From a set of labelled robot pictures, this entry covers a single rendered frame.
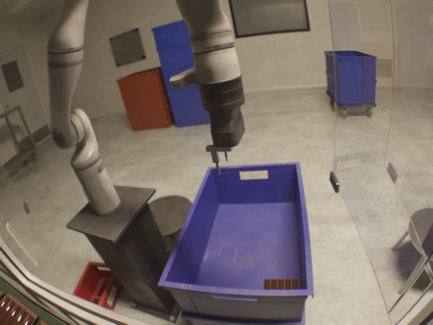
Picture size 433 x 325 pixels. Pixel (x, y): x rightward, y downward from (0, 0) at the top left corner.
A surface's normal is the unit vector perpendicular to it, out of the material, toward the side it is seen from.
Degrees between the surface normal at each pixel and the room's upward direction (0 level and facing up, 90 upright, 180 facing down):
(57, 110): 92
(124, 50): 90
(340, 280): 0
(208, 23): 98
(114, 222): 0
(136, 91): 90
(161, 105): 90
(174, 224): 0
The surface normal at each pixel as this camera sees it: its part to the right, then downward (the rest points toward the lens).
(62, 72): 0.38, 0.65
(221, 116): -0.27, 0.68
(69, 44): 0.72, 0.42
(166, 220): -0.19, -0.85
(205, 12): -0.07, 0.67
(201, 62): -0.58, 0.36
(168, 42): -0.18, 0.52
